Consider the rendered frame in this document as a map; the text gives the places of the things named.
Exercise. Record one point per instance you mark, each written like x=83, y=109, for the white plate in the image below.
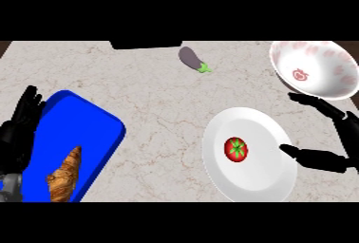
x=247, y=155

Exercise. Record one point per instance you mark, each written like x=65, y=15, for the black appliance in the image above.
x=147, y=44

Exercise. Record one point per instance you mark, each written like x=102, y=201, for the blue tray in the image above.
x=70, y=139

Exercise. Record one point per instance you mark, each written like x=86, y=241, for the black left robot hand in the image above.
x=18, y=133

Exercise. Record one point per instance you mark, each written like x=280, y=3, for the white bowl with red print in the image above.
x=318, y=68

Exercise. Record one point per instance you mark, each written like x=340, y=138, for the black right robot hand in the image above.
x=346, y=136

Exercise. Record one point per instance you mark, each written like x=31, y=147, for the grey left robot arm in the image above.
x=11, y=187

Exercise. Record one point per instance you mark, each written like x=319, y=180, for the red tomato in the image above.
x=235, y=149

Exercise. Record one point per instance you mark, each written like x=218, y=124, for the brown croissant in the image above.
x=65, y=177

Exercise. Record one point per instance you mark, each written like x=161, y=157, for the purple eggplant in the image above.
x=191, y=58

